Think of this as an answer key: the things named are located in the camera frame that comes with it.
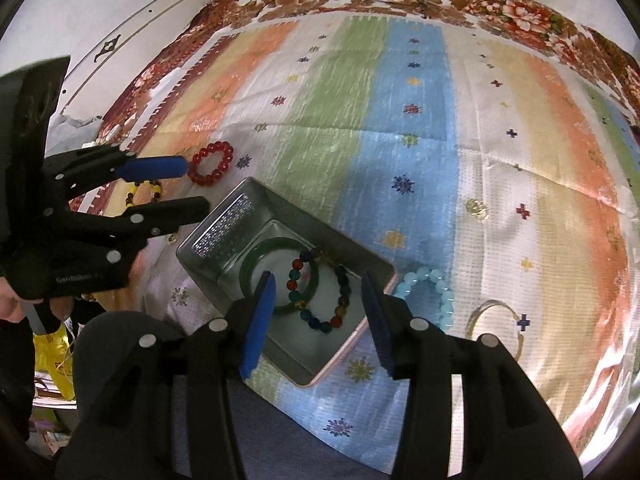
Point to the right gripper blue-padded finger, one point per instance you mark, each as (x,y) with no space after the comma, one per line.
(152,168)

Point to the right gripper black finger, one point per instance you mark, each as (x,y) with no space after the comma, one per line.
(170,214)

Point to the gold bangle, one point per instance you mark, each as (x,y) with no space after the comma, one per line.
(496,318)

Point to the green jade bangle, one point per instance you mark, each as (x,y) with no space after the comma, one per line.
(293,266)

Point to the small gold charm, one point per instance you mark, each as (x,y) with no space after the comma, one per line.
(477,209)

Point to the person's left hand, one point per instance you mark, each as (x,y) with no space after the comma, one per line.
(11,305)

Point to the grey and white clothes pile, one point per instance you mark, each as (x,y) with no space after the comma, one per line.
(67,134)

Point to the person's grey trouser leg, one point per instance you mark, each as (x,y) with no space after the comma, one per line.
(272,445)

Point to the white headboard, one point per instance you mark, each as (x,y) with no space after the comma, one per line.
(99,78)

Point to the yellow plastic bag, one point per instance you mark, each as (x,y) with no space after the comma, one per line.
(55,358)

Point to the silver metal tin box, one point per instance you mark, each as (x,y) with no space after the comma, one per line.
(318,312)

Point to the red floral blanket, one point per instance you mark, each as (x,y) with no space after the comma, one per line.
(526,22)

